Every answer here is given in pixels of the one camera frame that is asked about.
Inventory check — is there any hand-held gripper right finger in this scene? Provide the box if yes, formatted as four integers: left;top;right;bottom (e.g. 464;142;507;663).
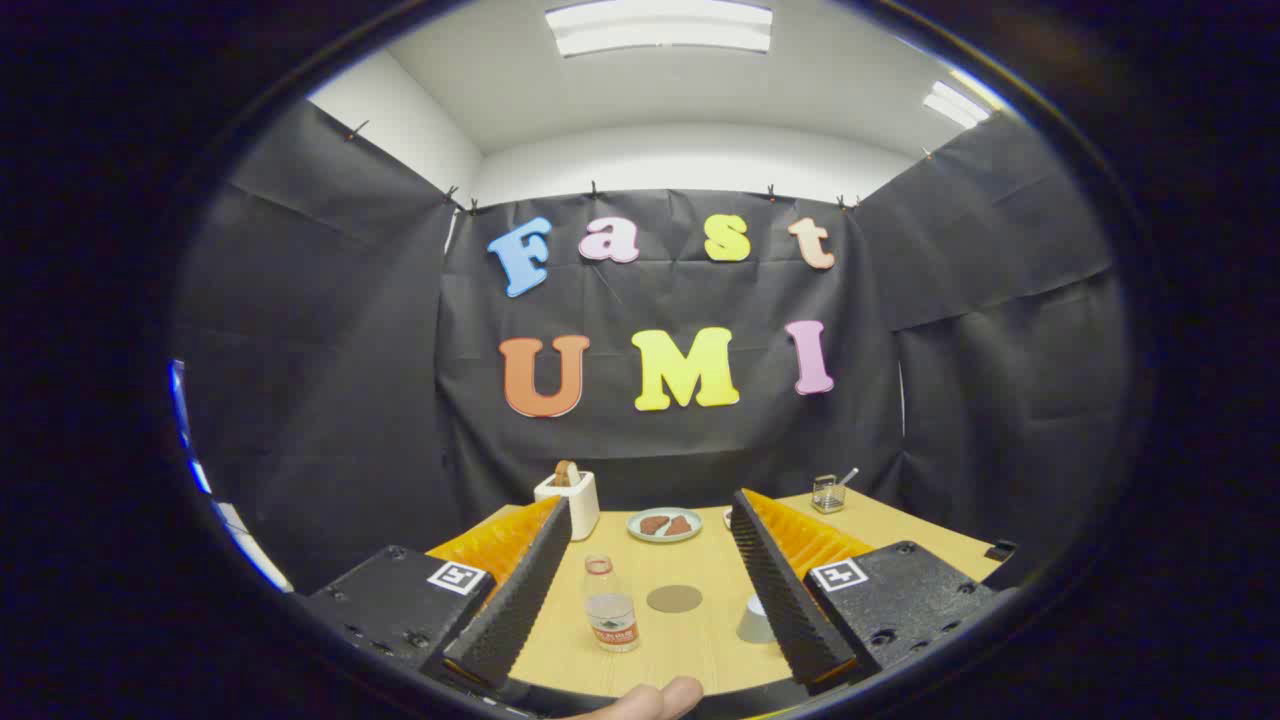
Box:
730;489;999;687

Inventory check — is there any small ceiling light panel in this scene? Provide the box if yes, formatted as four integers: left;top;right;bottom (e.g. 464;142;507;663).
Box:
922;80;991;129

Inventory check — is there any black backdrop cloth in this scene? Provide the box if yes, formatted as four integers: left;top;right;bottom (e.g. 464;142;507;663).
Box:
172;100;1131;601

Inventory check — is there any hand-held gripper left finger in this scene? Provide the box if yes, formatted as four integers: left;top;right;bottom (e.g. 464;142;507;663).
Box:
305;497;573;689

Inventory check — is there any white toaster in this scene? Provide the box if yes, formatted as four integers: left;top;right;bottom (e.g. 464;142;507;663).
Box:
534;470;601;542

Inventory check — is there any pale green plate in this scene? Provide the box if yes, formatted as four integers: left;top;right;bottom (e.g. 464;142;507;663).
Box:
627;507;704;544

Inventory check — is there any clear plastic juice bottle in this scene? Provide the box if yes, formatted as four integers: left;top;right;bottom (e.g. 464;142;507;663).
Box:
583;555;641;653

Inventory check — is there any large ceiling light panel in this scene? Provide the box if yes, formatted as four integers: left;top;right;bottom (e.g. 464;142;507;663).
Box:
545;0;773;57

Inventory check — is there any wooden table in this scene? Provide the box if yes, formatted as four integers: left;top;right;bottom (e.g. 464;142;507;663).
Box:
428;490;1004;698

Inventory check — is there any white cup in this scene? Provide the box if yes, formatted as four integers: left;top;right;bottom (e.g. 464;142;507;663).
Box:
737;595;779;644

